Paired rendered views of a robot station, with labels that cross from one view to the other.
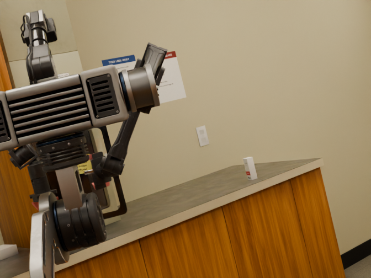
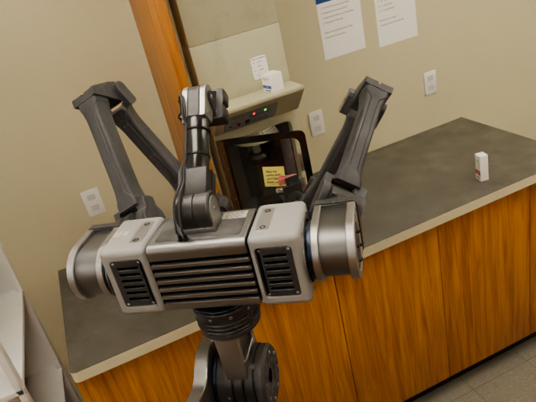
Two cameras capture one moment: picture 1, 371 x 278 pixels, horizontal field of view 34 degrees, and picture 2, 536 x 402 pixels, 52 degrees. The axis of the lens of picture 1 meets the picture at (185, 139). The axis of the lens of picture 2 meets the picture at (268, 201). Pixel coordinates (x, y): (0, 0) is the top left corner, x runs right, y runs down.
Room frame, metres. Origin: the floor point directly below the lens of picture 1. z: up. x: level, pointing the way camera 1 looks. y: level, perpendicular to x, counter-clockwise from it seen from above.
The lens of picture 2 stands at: (0.82, -0.11, 2.01)
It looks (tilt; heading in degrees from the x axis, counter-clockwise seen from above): 26 degrees down; 19
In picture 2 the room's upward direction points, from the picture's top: 14 degrees counter-clockwise
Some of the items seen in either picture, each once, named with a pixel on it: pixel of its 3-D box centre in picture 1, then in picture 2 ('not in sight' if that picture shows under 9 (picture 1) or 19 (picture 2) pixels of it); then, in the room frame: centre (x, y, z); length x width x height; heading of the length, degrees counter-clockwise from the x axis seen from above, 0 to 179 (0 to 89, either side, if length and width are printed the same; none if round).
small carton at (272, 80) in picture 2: not in sight; (272, 81); (2.58, 0.40, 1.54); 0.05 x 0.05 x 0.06; 50
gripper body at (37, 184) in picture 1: (41, 187); not in sight; (2.15, 0.54, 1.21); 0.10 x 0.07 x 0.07; 37
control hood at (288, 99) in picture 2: not in sight; (258, 110); (2.54, 0.46, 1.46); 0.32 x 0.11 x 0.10; 126
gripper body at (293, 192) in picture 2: (104, 170); (297, 200); (2.36, 0.34, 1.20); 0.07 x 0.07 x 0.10; 36
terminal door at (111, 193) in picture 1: (80, 175); (272, 187); (2.49, 0.46, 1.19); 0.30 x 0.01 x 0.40; 91
